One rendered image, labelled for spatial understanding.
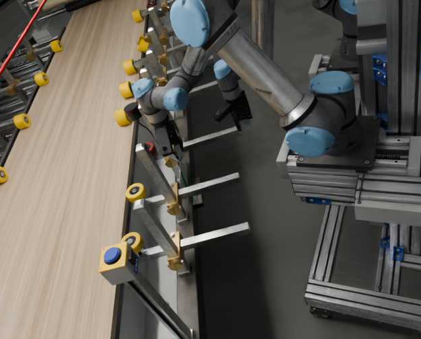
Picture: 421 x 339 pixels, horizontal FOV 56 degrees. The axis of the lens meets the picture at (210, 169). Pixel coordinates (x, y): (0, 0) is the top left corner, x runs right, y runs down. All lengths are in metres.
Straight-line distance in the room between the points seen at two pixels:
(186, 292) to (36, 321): 0.51
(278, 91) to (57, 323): 1.00
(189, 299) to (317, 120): 0.79
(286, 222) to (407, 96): 1.30
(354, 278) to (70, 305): 1.20
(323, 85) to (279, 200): 1.48
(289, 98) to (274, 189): 1.61
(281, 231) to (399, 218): 1.22
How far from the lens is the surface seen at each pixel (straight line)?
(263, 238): 2.38
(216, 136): 1.73
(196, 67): 1.31
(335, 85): 1.12
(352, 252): 2.01
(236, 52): 1.00
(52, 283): 1.55
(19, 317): 1.56
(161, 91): 1.32
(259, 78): 1.01
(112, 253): 0.99
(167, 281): 1.65
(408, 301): 1.88
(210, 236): 1.43
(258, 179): 2.68
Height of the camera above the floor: 1.92
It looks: 42 degrees down
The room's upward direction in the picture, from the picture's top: 25 degrees counter-clockwise
